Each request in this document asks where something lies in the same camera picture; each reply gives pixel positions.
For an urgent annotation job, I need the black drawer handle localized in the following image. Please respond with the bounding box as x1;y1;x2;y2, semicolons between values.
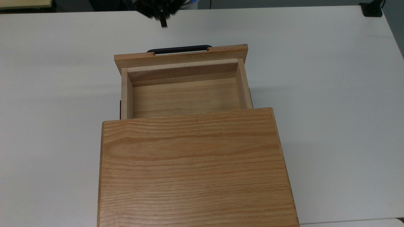
146;45;212;55

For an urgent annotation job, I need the wooden drawer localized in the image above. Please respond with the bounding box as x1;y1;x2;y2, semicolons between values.
114;44;254;120

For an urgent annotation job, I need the black table clamp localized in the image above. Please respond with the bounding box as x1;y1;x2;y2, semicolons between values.
359;0;386;17

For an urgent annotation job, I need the black Franka gripper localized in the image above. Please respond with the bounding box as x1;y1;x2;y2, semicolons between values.
133;0;184;28

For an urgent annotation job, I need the oak wooden cabinet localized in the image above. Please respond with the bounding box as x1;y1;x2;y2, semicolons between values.
97;108;300;227

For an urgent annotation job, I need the beige board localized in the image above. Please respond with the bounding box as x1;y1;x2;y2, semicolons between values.
0;0;53;10

